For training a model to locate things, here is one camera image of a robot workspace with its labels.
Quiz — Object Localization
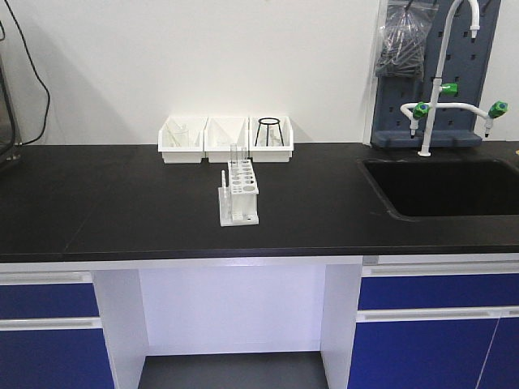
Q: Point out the white middle storage bin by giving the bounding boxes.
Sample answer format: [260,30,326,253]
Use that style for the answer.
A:
[204,117,249,163]

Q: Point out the white right storage bin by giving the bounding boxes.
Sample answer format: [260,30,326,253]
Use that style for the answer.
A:
[249,117,294,162]

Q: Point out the yellow green stirring rods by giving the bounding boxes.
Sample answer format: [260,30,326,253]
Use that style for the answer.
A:
[165,119,182,147]

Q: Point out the blue lower left drawer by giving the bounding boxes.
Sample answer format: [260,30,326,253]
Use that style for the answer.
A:
[1,315,114,388]

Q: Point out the glass-door cabinet appliance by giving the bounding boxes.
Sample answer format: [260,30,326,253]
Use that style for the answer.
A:
[0,19,22,171]

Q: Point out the black power cable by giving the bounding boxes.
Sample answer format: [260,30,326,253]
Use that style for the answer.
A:
[0,0,52,147]

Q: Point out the clear test tube back right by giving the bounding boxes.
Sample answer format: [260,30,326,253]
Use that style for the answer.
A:
[241,146,248,162]

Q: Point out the blue upper left drawer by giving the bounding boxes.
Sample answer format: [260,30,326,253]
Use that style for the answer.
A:
[1,275,99,319]

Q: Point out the black sink basin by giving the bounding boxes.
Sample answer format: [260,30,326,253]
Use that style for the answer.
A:
[359,159,518,221]

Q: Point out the clear test tube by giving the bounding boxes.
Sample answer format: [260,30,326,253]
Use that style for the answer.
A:
[230,143,238,171]
[241,146,248,162]

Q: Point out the blue lower right drawer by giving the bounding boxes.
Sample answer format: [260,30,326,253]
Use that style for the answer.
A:
[348,306,518,388]

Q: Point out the clear plastic bag of pegs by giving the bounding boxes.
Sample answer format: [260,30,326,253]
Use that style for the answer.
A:
[375,1,439,80]

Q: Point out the white test tube rack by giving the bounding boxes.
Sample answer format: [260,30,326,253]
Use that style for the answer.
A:
[218,159,259,227]

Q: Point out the clear test tube back left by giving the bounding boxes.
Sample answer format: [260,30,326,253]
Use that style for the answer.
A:
[230,143,238,171]

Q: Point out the white storage bin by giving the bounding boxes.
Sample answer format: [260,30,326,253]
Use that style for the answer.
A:
[158,116,208,164]
[249,117,294,162]
[204,117,249,163]

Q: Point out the blue upper right drawer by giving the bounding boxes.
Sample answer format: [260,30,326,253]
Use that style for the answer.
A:
[358,265,518,310]

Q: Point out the grey pegboard drying rack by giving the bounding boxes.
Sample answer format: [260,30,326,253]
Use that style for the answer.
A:
[371,1,501,148]

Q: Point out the white lab faucet green knobs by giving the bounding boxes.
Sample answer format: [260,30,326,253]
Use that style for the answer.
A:
[400,0,508,157]

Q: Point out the black wire tripod stand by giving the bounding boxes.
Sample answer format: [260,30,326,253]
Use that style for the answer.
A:
[255,117,285,147]

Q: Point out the white left storage bin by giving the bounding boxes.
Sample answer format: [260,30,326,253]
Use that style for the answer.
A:
[158,116,208,164]

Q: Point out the blue drawer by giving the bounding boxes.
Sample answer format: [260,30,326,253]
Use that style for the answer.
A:
[348,306,518,388]
[358,265,518,310]
[1,275,99,319]
[1,315,114,388]

